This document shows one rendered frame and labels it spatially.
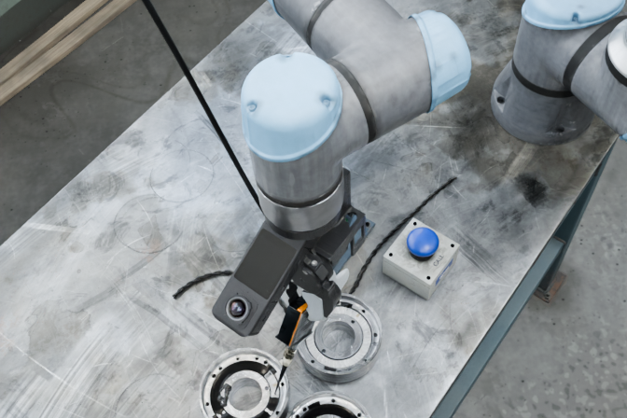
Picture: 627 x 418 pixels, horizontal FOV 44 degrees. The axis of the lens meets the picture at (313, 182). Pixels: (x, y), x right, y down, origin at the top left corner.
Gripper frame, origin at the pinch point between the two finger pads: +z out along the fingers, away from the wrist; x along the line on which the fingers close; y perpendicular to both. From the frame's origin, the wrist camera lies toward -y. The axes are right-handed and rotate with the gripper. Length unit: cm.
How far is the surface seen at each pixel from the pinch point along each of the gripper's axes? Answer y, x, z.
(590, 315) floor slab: 68, -26, 94
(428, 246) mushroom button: 17.7, -5.8, 5.9
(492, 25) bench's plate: 62, 9, 13
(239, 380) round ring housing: -7.7, 4.4, 10.6
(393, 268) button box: 14.8, -2.7, 10.3
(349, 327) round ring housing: 5.3, -2.4, 11.0
